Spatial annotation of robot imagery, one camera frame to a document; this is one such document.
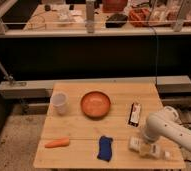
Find black bag on bench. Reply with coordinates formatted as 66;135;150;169
105;13;128;28

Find white vertical post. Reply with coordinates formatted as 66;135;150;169
86;0;95;33

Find metal diagonal pole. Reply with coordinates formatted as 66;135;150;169
0;62;15;85

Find grey metal shelf beam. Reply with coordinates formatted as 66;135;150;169
0;75;191;99

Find orange ceramic bowl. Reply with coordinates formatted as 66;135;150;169
80;91;111;118

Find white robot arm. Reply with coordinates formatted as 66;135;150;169
142;106;191;152

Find dark snack bar packet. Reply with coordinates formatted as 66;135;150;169
128;102;141;127

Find black hanging cable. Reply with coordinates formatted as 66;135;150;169
148;24;160;84

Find white plastic cup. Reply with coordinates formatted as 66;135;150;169
50;93;67;115

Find orange carrot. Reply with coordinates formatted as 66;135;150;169
45;138;70;148

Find blue cloth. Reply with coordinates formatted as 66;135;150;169
97;136;113;162

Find white plastic bottle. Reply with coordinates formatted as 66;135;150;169
129;137;171;160

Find orange container on bench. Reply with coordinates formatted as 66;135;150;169
129;8;150;27

